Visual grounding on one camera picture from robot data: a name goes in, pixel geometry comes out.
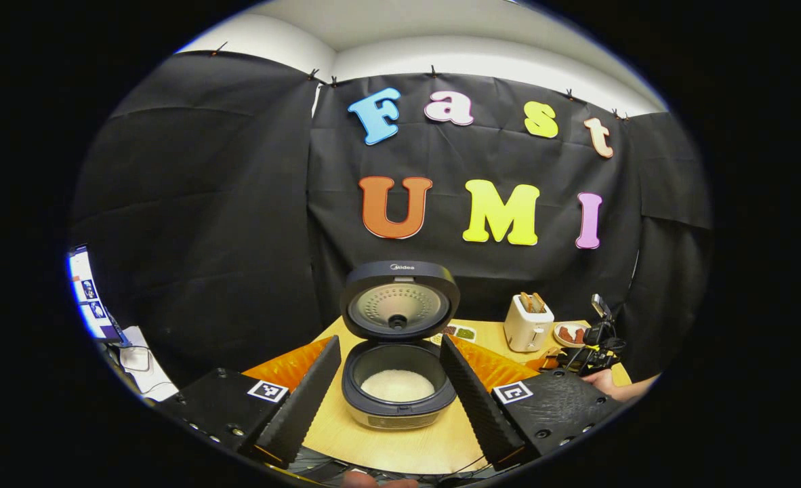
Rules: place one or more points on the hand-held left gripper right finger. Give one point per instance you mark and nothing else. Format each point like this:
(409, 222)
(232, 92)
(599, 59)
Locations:
(471, 400)

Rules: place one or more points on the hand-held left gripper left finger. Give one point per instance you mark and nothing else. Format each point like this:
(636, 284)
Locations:
(312, 400)

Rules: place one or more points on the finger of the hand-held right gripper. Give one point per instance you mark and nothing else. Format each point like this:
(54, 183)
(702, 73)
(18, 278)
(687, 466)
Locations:
(546, 360)

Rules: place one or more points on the dark grey rice cooker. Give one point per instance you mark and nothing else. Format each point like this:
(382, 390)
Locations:
(398, 308)

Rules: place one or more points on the white plate with red food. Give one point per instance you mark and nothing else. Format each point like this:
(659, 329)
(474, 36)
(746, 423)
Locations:
(570, 334)

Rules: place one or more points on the white toaster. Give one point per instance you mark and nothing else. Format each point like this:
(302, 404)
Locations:
(526, 332)

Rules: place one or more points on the toast slice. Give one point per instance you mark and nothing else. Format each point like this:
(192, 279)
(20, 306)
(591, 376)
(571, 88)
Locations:
(526, 303)
(539, 301)

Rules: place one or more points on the white divided dish of beans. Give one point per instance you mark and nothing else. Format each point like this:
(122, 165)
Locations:
(461, 333)

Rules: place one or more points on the white side desk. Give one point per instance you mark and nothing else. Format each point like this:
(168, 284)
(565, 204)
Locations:
(146, 369)

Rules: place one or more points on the black backdrop cloth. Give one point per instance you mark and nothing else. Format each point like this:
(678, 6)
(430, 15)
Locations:
(204, 203)

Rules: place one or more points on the computer monitor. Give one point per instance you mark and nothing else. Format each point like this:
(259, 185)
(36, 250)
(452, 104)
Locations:
(92, 298)

